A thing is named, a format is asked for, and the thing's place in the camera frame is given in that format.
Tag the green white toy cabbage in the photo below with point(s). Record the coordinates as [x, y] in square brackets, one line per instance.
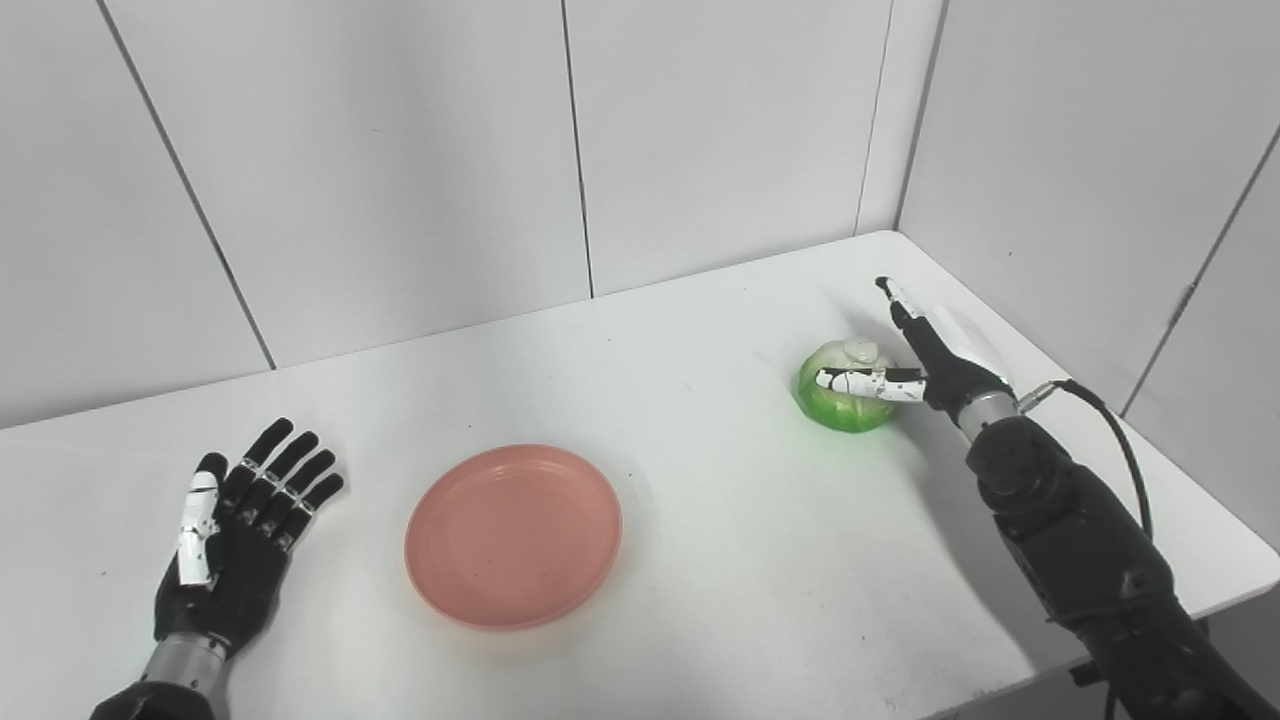
[845, 412]

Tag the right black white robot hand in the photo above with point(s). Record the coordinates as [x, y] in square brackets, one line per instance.
[950, 365]

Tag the pink round plate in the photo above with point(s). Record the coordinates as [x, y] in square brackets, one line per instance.
[515, 535]

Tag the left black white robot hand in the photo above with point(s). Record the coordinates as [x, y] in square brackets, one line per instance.
[235, 570]

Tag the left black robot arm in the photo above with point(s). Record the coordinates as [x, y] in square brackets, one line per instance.
[160, 690]

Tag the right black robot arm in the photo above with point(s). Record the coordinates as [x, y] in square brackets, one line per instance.
[1090, 550]

